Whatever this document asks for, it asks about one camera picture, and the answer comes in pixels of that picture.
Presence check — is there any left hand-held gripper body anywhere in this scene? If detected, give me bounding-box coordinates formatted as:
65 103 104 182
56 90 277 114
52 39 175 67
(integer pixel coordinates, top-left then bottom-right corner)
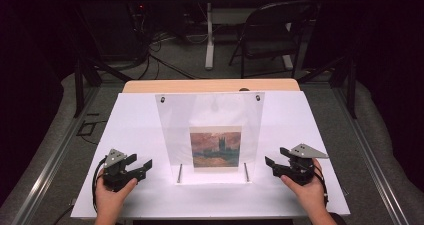
101 148 134 193

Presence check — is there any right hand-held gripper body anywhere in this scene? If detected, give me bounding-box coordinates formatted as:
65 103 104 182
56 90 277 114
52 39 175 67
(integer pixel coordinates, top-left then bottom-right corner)
283 143 330 187

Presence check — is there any landscape painting print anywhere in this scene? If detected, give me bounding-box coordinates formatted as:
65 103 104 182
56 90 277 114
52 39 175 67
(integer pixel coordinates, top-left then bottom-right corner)
189 125 242 173

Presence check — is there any clear acrylic picture frame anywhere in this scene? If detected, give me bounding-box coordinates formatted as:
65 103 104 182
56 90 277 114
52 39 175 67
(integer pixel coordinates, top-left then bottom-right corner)
154 91 266 185

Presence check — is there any person's left hand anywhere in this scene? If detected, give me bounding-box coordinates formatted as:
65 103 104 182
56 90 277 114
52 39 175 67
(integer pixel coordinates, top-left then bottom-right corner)
94 178 138 219

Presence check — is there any person's right hand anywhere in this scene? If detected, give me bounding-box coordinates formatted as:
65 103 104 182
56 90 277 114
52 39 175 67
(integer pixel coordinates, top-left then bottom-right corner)
280 158 329 216

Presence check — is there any white table board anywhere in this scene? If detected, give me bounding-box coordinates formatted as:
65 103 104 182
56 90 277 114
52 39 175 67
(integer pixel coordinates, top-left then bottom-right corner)
70 90 351 219

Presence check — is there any black metal stand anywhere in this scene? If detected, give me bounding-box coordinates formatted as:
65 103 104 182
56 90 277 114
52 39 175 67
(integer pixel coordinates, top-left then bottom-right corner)
73 56 134 119
298 54 358 120

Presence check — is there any wooden table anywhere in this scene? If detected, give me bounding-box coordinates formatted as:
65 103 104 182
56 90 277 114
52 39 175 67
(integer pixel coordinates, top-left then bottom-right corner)
122 78 301 94

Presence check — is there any black folding chair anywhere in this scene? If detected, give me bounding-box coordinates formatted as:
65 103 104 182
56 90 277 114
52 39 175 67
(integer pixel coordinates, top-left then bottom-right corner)
228 0 318 79

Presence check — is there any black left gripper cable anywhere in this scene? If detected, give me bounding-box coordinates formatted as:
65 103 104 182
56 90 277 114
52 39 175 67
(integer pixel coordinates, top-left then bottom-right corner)
92 157 108 213

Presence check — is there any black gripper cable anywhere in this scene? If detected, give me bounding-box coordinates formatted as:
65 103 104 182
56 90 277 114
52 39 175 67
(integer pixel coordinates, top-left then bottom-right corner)
313 169 330 208
92 157 108 213

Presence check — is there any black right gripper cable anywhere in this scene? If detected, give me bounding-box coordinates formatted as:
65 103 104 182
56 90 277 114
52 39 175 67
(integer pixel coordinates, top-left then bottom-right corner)
313 169 330 208

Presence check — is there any aluminium floor rail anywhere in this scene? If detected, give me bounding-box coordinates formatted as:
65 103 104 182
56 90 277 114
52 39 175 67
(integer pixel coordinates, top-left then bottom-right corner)
333 84 403 225
9 84 101 225

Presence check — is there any bundle of floor cables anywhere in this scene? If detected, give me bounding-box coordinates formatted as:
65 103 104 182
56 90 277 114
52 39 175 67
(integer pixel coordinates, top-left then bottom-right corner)
129 28 201 81

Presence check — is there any white desk leg frame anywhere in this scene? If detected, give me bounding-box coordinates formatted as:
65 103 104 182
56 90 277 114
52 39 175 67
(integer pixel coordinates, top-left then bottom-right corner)
204 2 294 71

